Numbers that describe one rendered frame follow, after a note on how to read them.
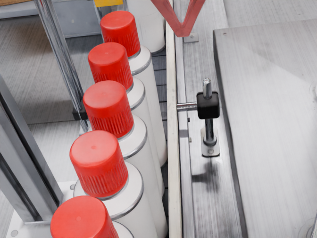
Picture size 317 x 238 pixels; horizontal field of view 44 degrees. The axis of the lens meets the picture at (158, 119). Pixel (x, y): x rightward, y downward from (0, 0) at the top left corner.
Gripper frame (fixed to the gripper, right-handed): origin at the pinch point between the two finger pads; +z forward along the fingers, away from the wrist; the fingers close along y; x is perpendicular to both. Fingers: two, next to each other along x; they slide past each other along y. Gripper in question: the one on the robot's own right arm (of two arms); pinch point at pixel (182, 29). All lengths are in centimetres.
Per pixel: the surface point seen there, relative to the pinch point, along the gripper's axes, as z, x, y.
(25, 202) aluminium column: 13.7, 21.2, -12.9
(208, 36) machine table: 19.0, -5.0, 25.7
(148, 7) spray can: 5.1, 4.9, 14.9
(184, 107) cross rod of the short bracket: 10.8, 0.7, -1.9
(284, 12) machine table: 19.0, -20.9, 31.4
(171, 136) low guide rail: 10.1, 2.5, -7.5
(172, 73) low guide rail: 10.2, 2.0, 4.8
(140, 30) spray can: 8.9, 6.7, 14.9
